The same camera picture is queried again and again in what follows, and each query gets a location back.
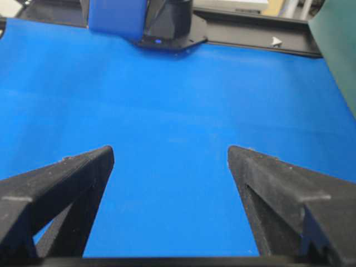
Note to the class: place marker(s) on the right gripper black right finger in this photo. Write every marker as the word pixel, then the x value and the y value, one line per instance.
pixel 294 211

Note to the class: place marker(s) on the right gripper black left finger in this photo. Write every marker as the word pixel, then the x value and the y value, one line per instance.
pixel 49 212

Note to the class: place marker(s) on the blue block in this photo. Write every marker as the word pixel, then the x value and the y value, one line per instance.
pixel 124 18

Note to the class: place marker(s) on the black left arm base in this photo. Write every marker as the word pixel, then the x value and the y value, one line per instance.
pixel 172 26

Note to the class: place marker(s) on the blue table mat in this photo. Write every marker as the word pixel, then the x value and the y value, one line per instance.
pixel 170 119

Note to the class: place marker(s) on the green backdrop sheet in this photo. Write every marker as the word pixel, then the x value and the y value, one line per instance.
pixel 333 29

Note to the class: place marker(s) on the white table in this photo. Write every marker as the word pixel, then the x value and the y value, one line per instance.
pixel 233 5

